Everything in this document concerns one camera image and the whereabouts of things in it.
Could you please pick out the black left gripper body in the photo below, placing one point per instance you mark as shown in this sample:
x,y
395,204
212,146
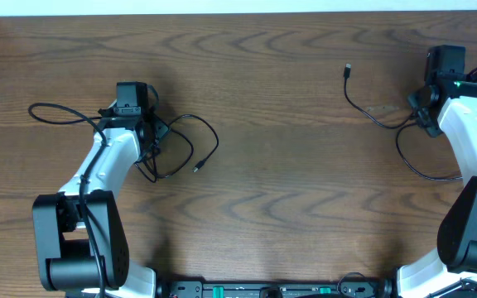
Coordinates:
x,y
127,109

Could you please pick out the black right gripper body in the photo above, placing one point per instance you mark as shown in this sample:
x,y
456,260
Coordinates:
x,y
423,115

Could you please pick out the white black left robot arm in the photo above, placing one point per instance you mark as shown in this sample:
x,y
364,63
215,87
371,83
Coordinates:
x,y
81,247

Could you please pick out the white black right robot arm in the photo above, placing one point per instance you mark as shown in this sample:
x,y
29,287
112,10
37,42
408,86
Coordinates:
x,y
447,105

